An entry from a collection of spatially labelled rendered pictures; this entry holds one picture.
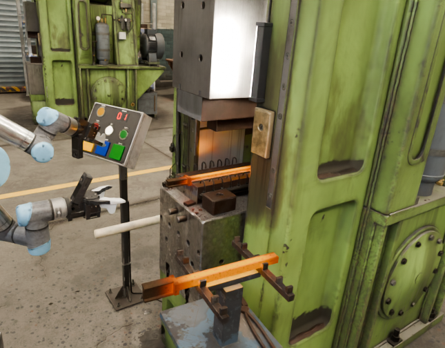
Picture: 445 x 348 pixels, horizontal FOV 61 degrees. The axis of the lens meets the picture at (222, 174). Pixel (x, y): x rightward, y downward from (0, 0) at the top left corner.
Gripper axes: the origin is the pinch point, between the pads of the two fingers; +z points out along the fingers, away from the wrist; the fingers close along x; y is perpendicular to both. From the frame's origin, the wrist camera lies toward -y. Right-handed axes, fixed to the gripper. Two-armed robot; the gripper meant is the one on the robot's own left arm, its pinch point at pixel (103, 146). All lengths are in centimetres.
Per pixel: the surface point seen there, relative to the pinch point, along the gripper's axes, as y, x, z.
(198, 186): -5, -53, 5
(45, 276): -89, 66, 58
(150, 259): -61, 24, 107
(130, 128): 12.9, -2.6, 10.4
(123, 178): -11.3, 7.9, 30.0
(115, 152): -0.6, 0.2, 9.6
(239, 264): -25, -92, -24
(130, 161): -2.2, -7.0, 13.3
